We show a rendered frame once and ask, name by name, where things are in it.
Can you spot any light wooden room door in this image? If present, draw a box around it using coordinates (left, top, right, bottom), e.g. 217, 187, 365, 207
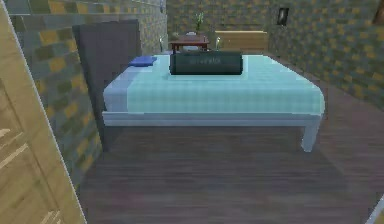
0, 2, 88, 224

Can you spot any dark framed wall picture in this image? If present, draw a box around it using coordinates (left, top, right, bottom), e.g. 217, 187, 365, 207
276, 7, 290, 27

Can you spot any light wooden dresser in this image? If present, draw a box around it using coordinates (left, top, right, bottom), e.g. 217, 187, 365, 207
214, 30, 269, 52

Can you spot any dark green cylindrical bolster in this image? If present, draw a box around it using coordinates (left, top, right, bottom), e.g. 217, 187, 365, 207
168, 50, 244, 76

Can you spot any light blue bed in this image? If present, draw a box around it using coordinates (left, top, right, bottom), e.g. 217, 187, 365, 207
71, 18, 326, 154

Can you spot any green houseplant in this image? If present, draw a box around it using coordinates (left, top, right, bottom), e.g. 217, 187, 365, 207
193, 12, 205, 35

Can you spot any reddish brown wooden table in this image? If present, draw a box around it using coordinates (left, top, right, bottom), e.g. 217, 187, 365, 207
168, 34, 211, 54

